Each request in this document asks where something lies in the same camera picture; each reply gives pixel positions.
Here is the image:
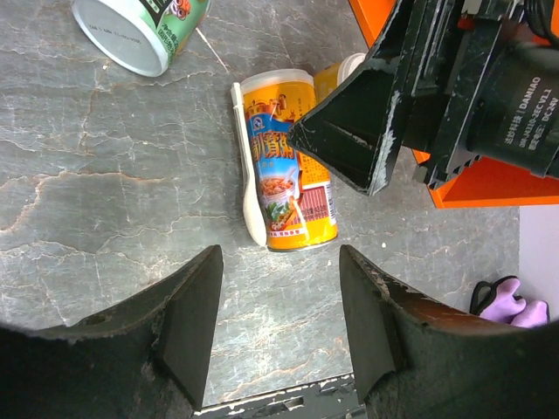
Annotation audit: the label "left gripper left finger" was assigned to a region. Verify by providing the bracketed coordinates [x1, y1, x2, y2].
[1, 245, 224, 418]

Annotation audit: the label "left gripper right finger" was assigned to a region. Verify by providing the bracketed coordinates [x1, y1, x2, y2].
[339, 245, 558, 418]

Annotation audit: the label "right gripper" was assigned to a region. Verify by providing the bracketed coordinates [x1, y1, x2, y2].
[287, 1, 558, 196]

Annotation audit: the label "tall blue red can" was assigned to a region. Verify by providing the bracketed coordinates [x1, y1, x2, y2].
[240, 69, 338, 251]

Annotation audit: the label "white lid yellow can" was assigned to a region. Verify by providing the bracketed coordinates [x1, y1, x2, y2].
[314, 52, 366, 103]

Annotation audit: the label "purple cloth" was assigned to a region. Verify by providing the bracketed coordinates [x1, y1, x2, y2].
[469, 276, 550, 328]

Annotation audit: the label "white plastic spoon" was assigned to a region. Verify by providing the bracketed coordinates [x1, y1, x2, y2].
[231, 82, 267, 247]

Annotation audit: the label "green label can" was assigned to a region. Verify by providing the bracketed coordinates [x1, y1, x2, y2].
[72, 0, 211, 78]

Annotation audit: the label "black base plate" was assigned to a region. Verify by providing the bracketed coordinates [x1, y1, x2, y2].
[193, 374, 367, 419]

